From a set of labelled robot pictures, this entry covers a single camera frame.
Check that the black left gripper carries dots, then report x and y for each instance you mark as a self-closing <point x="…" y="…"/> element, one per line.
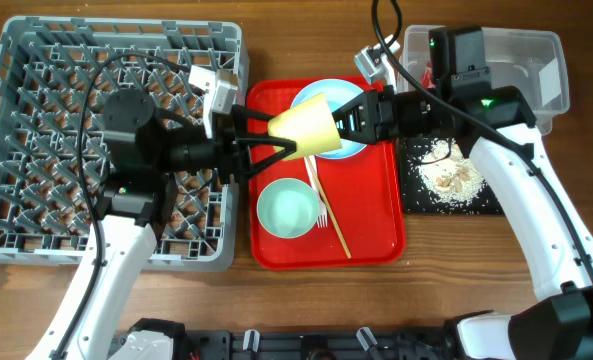
<point x="229" y="142"/>

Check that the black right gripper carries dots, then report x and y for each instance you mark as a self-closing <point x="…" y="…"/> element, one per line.
<point x="369" y="105"/>

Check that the yellow plastic cup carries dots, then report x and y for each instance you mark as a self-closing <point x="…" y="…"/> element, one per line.
<point x="311" y="125"/>

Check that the red snack wrapper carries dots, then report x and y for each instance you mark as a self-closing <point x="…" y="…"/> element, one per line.
<point x="427" y="79"/>

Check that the small light blue bowl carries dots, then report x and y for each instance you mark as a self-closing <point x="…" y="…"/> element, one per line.
<point x="348" y="149"/>

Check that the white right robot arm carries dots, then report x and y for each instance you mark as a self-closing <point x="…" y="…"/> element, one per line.
<point x="496" y="129"/>

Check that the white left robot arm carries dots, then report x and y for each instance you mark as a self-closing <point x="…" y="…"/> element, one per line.
<point x="148" y="146"/>

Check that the grey plastic dishwasher rack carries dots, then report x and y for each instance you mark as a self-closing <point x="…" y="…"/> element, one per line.
<point x="55" y="74"/>

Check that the large light blue plate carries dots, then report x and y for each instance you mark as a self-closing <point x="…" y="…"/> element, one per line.
<point x="336" y="91"/>

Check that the wooden chopstick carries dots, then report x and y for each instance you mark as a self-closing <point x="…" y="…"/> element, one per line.
<point x="332" y="218"/>

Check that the light green bowl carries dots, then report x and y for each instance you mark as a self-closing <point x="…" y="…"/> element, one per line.
<point x="287" y="208"/>

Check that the red plastic tray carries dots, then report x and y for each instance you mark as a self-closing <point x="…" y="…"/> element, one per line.
<point x="364" y="194"/>

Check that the white plastic fork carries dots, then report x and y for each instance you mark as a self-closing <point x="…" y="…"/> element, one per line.
<point x="318" y="200"/>

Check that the black rectangular tray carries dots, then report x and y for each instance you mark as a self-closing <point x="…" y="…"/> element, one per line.
<point x="417" y="198"/>

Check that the pile of rice scraps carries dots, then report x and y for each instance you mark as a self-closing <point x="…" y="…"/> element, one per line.
<point x="448" y="175"/>

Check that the clear plastic bin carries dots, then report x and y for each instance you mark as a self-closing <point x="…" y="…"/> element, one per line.
<point x="532" y="61"/>

